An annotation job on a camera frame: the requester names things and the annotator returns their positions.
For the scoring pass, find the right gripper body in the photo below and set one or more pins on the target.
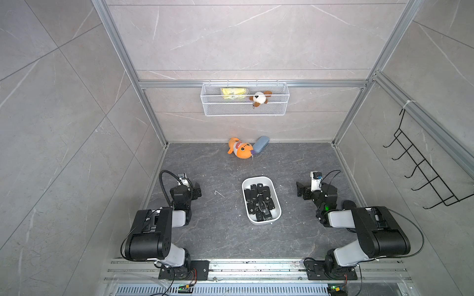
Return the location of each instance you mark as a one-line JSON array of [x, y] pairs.
[[307, 190]]

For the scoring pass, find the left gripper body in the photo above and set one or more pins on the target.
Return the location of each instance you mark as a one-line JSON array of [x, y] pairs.
[[194, 194]]

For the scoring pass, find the large black key front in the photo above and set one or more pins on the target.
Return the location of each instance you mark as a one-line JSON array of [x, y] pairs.
[[266, 193]]

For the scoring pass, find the white storage box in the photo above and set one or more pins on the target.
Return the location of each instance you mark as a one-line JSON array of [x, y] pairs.
[[261, 200]]

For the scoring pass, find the black key with buttons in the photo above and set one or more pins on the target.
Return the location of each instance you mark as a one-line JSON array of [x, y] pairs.
[[267, 214]]

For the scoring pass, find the black VW key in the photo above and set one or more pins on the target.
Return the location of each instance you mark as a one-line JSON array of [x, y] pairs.
[[254, 190]]

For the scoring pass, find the black car key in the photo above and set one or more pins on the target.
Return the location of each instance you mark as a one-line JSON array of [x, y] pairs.
[[260, 217], [251, 208], [248, 195]]

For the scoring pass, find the black silver key front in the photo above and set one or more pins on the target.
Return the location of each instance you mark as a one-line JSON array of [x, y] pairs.
[[262, 206]]

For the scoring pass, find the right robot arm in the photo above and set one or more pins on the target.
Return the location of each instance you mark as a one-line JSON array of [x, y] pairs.
[[379, 235]]

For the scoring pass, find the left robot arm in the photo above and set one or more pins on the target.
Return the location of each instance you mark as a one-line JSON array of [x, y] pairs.
[[150, 236]]

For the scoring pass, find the black oval object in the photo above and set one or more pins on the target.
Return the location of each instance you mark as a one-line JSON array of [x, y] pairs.
[[349, 205]]

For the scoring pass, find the blue grey pouch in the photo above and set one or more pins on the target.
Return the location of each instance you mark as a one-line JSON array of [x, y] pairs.
[[260, 144]]

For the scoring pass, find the orange plush toy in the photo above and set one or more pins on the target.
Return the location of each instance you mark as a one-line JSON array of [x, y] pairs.
[[240, 149]]

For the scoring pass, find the brown white plush dog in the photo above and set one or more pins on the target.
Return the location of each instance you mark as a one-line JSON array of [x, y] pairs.
[[260, 98]]

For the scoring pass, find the yellow item in basket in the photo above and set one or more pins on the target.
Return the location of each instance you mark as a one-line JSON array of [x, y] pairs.
[[234, 93]]

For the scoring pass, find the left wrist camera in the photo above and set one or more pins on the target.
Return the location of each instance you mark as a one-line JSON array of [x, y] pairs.
[[184, 180]]

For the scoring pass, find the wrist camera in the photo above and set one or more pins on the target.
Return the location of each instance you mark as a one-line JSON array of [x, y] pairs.
[[316, 179], [184, 180]]

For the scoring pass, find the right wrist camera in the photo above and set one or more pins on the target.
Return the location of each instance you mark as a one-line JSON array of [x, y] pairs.
[[316, 179]]

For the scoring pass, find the white wire wall basket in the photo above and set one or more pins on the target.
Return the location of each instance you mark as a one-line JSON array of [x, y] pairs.
[[214, 104]]

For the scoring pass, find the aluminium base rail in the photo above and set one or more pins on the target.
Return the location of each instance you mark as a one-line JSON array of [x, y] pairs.
[[255, 277]]

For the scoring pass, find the black wall hook rack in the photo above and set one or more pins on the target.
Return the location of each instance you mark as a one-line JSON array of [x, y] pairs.
[[443, 194]]

